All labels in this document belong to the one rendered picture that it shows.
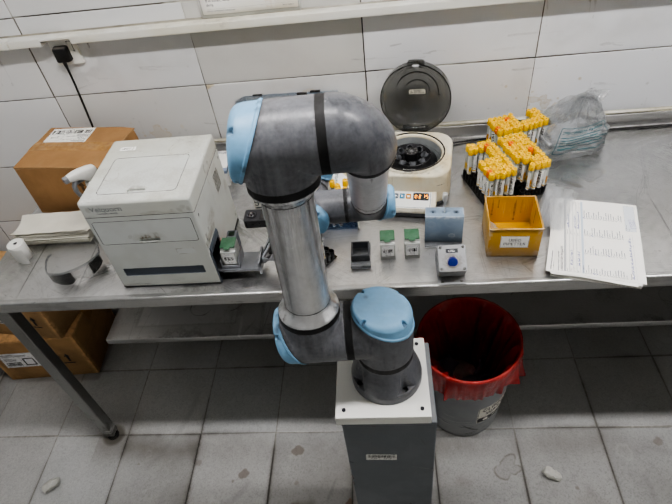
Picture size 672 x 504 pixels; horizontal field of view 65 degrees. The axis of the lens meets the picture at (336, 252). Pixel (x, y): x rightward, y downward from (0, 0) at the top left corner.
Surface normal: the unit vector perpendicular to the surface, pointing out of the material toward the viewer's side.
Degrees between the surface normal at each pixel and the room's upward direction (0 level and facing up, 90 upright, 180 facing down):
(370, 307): 8
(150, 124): 90
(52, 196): 92
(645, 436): 0
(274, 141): 60
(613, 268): 0
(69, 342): 88
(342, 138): 67
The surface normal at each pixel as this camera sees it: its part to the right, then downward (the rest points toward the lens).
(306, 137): -0.04, 0.26
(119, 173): -0.11, -0.71
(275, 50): -0.04, 0.71
